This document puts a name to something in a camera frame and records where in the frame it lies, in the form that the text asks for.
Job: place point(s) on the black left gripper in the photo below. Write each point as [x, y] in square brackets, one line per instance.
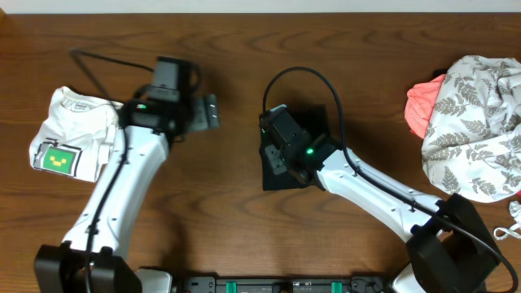
[202, 120]

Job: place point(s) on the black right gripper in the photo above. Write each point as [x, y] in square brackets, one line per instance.
[276, 166]

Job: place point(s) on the black t-shirt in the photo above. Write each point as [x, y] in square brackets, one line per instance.
[301, 128]

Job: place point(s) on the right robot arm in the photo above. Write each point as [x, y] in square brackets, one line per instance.
[449, 247]

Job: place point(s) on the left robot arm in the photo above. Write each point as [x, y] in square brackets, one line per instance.
[92, 256]

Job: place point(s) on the folded white pixel-print t-shirt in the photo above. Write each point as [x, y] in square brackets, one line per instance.
[77, 137]

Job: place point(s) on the white fern-print garment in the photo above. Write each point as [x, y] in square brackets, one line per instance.
[472, 143]

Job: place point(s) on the coral pink garment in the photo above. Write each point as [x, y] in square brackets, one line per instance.
[421, 99]

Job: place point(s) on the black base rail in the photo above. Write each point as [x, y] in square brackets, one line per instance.
[207, 284]

